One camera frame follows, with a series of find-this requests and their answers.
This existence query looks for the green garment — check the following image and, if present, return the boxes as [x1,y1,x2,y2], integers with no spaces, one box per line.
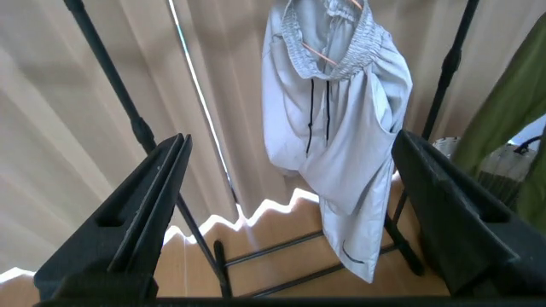
[451,12,546,235]

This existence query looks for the black clothes rack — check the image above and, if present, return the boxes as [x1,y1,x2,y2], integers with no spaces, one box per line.
[62,0,481,298]

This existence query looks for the pale grey shorts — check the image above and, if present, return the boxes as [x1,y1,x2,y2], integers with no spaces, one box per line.
[260,0,414,285]

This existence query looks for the pink clothes hanger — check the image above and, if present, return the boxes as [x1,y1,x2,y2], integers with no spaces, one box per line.
[300,0,364,68]

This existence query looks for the white laundry basket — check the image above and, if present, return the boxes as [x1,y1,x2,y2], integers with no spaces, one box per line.
[433,135,543,210]

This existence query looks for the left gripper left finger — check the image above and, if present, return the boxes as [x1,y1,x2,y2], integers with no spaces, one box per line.
[33,133,194,299]

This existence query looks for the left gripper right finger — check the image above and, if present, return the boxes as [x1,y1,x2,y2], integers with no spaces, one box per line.
[391,129,546,298]

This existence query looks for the beige curtain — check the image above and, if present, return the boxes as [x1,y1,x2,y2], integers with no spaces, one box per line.
[0,0,546,276]

